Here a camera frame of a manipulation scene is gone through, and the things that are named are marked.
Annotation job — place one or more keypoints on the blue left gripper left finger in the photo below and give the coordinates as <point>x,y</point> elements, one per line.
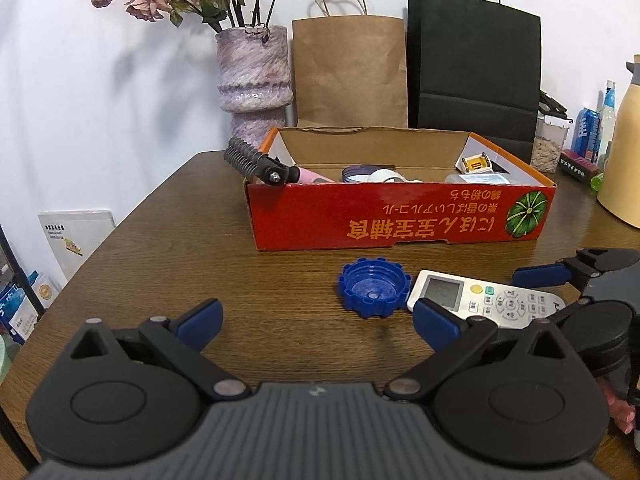
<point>200,325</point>

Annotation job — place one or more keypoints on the dark red small box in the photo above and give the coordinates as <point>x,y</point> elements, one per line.
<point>578,167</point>

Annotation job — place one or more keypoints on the blue rimmed jar lid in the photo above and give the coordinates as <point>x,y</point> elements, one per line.
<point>367,174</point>

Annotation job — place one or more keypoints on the pink mottled ceramic vase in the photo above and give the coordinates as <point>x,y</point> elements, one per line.
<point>255,80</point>

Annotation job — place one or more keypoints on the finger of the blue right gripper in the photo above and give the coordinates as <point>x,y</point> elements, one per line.
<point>548,275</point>

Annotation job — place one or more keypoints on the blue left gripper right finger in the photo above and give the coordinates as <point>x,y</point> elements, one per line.
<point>436,325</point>

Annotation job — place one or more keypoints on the black paper bag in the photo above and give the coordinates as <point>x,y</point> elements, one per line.
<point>474,65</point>

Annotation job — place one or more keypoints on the white labelled cylinder bottle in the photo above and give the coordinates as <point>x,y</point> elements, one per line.
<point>482,179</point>

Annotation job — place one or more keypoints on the blue white packages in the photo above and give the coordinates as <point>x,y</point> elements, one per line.
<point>18,315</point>

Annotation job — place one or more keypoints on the green bottle cap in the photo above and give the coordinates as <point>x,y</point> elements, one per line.
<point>596,182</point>

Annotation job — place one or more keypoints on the clear jar of seeds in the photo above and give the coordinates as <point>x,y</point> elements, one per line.
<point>551,131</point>

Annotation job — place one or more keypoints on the mint green plate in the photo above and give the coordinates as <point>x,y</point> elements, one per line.
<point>5,360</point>

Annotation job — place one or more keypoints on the blue drink can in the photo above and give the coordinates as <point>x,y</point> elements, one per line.
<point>586,135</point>

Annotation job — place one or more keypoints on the white booklet against wall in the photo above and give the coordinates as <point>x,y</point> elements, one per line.
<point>74,235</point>

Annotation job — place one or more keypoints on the orange cardboard box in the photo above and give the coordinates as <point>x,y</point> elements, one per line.
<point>366,215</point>

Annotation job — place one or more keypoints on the beige thermos jug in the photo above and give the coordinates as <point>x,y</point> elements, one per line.
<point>620,192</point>

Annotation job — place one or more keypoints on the pink grey pet brush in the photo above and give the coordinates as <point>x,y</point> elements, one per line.
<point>256,165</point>

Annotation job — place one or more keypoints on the clear plastic bottle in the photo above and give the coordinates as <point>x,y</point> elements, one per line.
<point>607,123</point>

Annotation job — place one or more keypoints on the white remote control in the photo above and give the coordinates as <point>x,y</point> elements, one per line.
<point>508,306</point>

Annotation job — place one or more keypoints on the blue ridged bottle cap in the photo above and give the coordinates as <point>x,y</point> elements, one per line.
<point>373,288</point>

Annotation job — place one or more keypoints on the white spray bottle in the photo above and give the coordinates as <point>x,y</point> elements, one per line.
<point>400,177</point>

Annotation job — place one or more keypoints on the brown paper bag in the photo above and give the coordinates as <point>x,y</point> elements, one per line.
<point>350,70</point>

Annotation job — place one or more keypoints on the black metal stand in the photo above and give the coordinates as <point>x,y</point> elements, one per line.
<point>9,433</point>

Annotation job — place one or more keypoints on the yellow small box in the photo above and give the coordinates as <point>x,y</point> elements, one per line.
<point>475,164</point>

